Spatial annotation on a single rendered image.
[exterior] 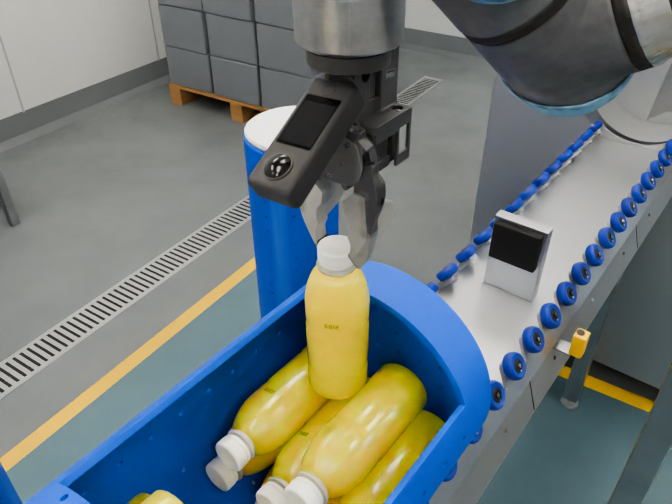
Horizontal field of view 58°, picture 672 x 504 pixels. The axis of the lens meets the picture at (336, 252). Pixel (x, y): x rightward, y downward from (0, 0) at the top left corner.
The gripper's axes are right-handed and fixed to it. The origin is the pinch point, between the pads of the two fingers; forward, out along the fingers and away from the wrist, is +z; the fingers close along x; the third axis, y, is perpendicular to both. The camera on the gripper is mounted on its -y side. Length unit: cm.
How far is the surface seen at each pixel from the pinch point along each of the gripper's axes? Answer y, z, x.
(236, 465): -14.2, 21.7, 3.0
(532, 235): 51, 24, -4
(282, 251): 53, 57, 59
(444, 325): 7.8, 10.7, -9.1
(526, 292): 52, 38, -5
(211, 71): 221, 103, 273
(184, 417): -13.3, 21.8, 12.6
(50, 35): 159, 77, 348
